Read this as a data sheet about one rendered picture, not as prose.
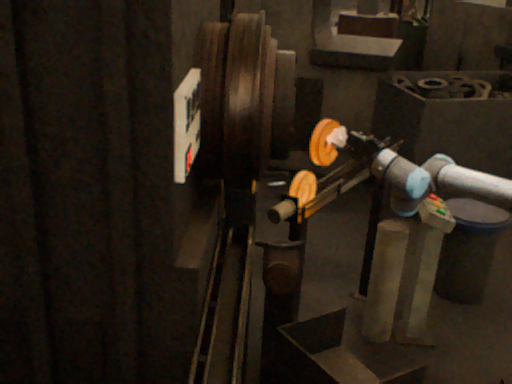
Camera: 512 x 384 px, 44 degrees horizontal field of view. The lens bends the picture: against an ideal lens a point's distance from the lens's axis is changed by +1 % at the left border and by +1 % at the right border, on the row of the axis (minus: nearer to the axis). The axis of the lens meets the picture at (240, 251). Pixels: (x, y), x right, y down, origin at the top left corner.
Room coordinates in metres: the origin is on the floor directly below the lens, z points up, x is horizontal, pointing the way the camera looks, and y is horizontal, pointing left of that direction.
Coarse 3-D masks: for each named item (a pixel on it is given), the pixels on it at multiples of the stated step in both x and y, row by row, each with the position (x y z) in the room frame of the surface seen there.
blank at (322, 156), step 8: (328, 120) 2.09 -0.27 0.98; (320, 128) 2.05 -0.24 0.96; (328, 128) 2.07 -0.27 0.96; (336, 128) 2.11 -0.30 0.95; (312, 136) 2.04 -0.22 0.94; (320, 136) 2.03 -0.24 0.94; (312, 144) 2.03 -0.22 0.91; (320, 144) 2.03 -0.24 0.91; (328, 144) 2.12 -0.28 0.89; (312, 152) 2.03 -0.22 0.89; (320, 152) 2.03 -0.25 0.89; (328, 152) 2.08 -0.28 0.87; (336, 152) 2.12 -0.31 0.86; (312, 160) 2.05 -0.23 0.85; (320, 160) 2.04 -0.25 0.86; (328, 160) 2.08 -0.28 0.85
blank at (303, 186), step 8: (296, 176) 2.11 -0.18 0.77; (304, 176) 2.10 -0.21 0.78; (312, 176) 2.15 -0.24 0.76; (296, 184) 2.08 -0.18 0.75; (304, 184) 2.10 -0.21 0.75; (312, 184) 2.16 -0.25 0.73; (296, 192) 2.06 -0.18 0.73; (304, 192) 2.16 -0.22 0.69; (312, 192) 2.16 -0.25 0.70; (304, 200) 2.13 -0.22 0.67
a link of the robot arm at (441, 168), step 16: (432, 160) 2.03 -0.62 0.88; (448, 160) 2.02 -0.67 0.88; (432, 176) 1.98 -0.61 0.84; (448, 176) 1.93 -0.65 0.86; (464, 176) 1.89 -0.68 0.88; (480, 176) 1.85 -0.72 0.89; (432, 192) 1.98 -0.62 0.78; (464, 192) 1.86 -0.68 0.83; (480, 192) 1.81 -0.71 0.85; (496, 192) 1.76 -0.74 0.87
